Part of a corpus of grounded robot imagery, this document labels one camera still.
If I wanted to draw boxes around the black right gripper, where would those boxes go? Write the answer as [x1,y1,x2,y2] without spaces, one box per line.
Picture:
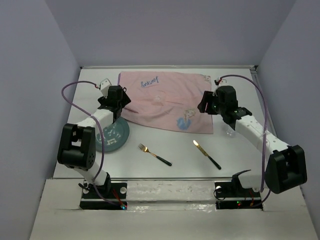
[196,90,225,116]

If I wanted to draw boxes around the pink cloth placemat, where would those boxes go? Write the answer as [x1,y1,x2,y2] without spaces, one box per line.
[118,71,214,134]

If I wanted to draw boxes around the teal ceramic plate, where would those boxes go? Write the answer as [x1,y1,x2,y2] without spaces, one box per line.
[102,117,130,153]

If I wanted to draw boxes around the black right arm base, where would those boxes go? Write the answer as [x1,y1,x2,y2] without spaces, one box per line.
[213,181,263,210]

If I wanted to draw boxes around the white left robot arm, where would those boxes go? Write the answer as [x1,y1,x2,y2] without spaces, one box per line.
[57,83,131,198]

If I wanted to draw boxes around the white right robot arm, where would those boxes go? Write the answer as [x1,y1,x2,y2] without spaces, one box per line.
[197,85,308,194]

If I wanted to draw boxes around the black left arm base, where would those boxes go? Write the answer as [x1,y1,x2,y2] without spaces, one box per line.
[78,180,128,211]

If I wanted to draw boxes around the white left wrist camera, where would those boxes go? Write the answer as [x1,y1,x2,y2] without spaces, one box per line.
[95,78,112,98]

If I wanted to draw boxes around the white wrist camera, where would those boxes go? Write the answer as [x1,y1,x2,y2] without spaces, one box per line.
[214,78,228,88]
[95,78,112,98]

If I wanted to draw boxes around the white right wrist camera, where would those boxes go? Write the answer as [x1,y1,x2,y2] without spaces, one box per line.
[214,78,228,88]

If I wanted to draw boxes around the gold knife black handle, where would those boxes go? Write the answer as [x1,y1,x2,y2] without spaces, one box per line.
[192,140,222,170]

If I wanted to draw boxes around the gold fork black handle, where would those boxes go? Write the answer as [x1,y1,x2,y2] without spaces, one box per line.
[138,143,172,167]

